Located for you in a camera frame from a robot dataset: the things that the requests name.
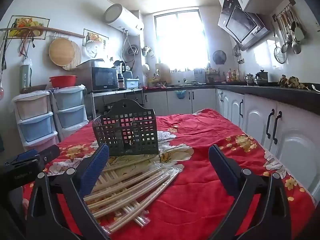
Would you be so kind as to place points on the small fruit wall poster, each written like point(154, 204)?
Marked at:
point(96, 38)

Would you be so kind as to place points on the pile of ginger roots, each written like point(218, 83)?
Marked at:
point(292, 82)

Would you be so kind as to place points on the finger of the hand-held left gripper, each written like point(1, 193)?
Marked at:
point(51, 152)

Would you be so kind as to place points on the steel kettle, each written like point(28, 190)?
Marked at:
point(248, 79)

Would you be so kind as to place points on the black microwave oven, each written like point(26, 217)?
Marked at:
point(103, 78)

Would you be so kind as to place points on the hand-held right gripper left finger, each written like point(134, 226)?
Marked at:
point(96, 170)

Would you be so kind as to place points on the dark lidded pot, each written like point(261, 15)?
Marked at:
point(261, 78)

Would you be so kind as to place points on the beige cutting board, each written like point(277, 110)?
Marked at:
point(163, 73)

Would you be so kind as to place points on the kitchen window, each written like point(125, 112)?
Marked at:
point(181, 40)

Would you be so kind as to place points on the row of hanging kitchen utensils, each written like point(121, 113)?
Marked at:
point(290, 35)

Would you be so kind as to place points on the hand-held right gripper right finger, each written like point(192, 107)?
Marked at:
point(222, 165)

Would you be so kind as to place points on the metal rack table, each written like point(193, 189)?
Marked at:
point(112, 92)

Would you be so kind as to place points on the white kitchen base cabinets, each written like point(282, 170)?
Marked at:
point(295, 135)

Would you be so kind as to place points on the grey blue drawer tower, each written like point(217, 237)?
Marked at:
point(70, 110)

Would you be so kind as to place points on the brown wicker basket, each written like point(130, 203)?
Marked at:
point(32, 89)

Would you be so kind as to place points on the blue knife holder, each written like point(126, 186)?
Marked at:
point(199, 75)

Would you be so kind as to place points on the long wooden rolling pin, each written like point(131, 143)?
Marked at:
point(50, 29)

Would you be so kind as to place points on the red floral blanket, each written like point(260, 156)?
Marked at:
point(200, 135)

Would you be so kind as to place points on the green thermos bottle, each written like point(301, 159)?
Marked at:
point(25, 76)

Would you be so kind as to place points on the beige blue pink drawer tower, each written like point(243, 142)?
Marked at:
point(35, 125)

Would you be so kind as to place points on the light blue storage box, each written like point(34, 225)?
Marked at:
point(132, 83)

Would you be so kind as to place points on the black blender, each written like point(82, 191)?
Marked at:
point(120, 76)

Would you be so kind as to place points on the red plastic basin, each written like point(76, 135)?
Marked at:
point(63, 81)

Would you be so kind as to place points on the large fruit wall poster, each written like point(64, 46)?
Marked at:
point(25, 26)

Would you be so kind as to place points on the black kitchen countertop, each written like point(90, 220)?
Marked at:
point(275, 93)

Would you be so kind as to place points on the small round fan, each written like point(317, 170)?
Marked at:
point(219, 57)

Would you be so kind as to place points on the white water heater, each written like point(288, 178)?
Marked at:
point(125, 20)

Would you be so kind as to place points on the blue hanging pouch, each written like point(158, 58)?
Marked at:
point(180, 95)

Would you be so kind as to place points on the pile of chopsticks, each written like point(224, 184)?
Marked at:
point(135, 182)

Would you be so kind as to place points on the black range hood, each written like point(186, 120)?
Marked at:
point(241, 25)

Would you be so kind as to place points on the dark green utensil basket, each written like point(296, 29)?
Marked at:
point(130, 137)

